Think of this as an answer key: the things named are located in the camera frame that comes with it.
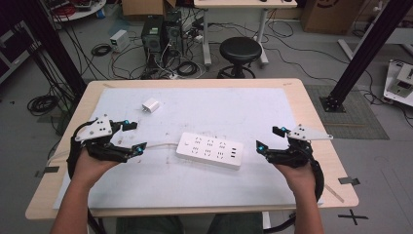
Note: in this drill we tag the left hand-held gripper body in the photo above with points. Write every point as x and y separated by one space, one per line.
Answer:
94 131

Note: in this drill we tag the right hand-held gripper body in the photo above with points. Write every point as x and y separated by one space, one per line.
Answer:
303 135

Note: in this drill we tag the white charger plug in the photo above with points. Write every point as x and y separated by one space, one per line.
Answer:
151 105

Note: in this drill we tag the white power strip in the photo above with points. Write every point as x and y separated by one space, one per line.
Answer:
211 149

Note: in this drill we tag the person's left hand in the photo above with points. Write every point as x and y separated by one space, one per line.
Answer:
87 169

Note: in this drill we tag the person's right hand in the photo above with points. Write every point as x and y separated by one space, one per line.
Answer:
300 178

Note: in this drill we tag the wooden table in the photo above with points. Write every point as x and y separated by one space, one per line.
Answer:
308 97

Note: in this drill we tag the grey floor mat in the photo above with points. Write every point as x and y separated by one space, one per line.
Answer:
357 113

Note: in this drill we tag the black tape strip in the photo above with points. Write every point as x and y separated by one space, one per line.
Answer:
349 180
48 170

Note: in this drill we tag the white table mat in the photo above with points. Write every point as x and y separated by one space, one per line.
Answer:
211 113

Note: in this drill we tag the white table leg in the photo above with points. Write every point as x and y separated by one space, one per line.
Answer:
266 221

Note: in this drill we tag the person's legs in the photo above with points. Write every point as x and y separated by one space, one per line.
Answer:
152 226

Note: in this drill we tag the white power supply box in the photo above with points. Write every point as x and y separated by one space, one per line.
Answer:
119 40

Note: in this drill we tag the black computer tower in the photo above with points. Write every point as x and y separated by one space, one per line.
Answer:
152 39

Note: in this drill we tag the black round stool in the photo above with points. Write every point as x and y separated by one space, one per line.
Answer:
240 50

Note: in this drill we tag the black tape cross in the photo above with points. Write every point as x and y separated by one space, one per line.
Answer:
353 217

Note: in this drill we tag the grey computer tower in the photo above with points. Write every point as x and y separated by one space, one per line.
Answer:
173 32

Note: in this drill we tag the white metal device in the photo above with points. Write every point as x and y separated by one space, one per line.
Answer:
399 83

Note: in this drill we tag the round white table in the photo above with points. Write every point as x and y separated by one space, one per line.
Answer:
81 11

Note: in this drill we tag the large cardboard box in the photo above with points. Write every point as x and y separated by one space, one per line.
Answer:
331 14

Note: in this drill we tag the white desk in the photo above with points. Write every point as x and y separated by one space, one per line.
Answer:
243 4

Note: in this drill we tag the black metal post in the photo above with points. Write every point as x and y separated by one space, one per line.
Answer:
53 42
363 55

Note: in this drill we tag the white metal frame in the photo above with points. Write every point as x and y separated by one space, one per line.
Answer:
396 37

